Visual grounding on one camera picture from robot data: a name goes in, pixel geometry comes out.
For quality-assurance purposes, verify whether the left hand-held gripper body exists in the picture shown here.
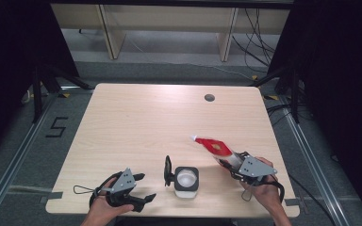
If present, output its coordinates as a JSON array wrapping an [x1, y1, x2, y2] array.
[[105, 168, 145, 214]]

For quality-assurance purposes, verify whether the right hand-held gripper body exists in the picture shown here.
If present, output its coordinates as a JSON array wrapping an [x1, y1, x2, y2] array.
[[230, 152, 279, 188]]

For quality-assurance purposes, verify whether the red and white spouted pouch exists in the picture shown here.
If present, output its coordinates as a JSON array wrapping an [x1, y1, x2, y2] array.
[[190, 135, 245, 171]]

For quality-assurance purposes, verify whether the clear jar with black lid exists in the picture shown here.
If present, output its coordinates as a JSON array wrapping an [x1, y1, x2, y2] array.
[[163, 154, 200, 200]]

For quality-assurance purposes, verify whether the person's right hand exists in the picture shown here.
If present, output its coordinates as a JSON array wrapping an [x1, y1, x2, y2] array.
[[239, 156, 285, 218]]

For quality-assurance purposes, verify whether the person's left hand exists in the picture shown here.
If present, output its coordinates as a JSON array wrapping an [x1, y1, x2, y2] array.
[[86, 176, 136, 226]]

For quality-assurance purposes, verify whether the black metal stand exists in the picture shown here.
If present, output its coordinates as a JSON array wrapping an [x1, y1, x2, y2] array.
[[31, 64, 94, 124], [250, 67, 302, 124]]

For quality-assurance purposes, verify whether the grey flat floor strip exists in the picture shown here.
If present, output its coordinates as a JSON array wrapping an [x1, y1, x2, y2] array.
[[0, 184, 64, 201]]

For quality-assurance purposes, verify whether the black curtain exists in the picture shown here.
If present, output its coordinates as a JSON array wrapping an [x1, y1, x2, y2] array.
[[267, 0, 362, 225], [0, 0, 80, 161]]

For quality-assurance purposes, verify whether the light wooden shelf unit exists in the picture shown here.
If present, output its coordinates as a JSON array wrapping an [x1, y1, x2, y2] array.
[[50, 3, 291, 62]]

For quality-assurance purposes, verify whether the black wrist strap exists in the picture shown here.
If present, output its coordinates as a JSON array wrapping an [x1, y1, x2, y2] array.
[[89, 170, 125, 208], [263, 174, 286, 204]]

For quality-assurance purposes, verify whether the aluminium floor rail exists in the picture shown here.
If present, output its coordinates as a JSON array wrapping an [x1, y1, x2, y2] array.
[[0, 93, 59, 226], [278, 95, 361, 226]]

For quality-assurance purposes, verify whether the black floor cable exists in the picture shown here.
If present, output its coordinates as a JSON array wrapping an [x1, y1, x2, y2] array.
[[288, 173, 337, 226]]

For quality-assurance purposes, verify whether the thin white floor cable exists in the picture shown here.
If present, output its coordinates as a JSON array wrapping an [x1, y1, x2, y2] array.
[[127, 37, 253, 80]]

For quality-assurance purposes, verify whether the black cable bundle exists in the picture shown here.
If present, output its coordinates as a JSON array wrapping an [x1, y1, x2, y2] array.
[[231, 8, 279, 75]]

